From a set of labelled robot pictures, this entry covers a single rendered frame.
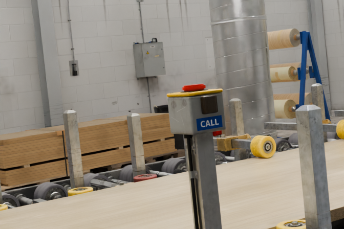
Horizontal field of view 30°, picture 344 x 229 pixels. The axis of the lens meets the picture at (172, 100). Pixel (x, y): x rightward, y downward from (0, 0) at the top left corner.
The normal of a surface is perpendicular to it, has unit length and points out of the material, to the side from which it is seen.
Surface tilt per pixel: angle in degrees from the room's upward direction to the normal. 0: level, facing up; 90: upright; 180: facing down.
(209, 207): 90
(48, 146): 90
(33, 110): 90
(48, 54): 90
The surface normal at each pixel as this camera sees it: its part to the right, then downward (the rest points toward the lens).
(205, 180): 0.54, -0.01
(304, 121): -0.84, 0.11
